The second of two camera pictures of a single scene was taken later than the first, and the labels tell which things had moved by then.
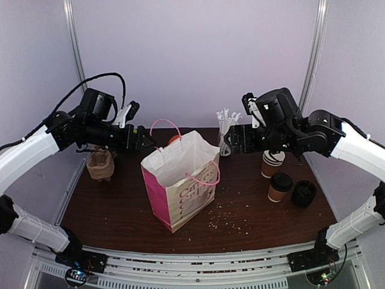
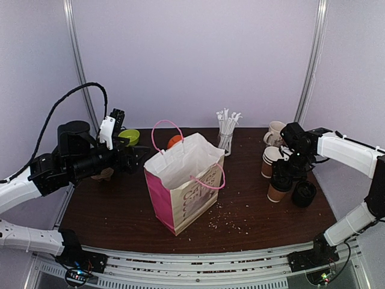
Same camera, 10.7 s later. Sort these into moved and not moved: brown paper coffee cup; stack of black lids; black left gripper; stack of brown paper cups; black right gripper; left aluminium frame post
Moved: black right gripper; black left gripper
Not moved: left aluminium frame post; brown paper coffee cup; stack of brown paper cups; stack of black lids
